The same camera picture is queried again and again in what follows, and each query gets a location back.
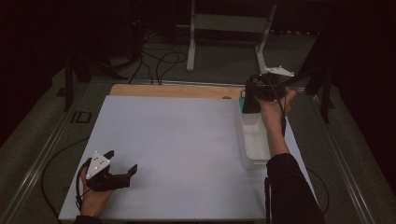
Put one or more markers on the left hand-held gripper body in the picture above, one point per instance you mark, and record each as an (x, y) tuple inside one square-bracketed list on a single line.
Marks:
[(109, 182)]

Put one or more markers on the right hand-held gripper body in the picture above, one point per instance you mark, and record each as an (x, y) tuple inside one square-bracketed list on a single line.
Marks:
[(271, 91)]

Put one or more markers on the white plastic storage bin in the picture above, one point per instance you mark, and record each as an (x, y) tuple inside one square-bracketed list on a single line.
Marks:
[(257, 143)]

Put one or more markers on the person's right hand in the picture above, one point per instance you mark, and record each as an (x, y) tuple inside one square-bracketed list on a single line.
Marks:
[(274, 115)]

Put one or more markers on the person's left hand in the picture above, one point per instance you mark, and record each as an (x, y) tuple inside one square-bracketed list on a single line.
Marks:
[(92, 202)]

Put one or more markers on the white table board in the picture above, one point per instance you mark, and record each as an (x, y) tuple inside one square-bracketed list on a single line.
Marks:
[(168, 130)]

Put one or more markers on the black tripod stand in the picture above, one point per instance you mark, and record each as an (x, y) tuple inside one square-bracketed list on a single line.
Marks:
[(68, 84), (325, 99)]

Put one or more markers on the white metal stand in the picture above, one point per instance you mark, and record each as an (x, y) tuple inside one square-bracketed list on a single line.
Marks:
[(230, 23)]

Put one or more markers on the metal floor rail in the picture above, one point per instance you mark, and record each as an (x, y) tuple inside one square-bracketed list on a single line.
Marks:
[(345, 161), (37, 161)]

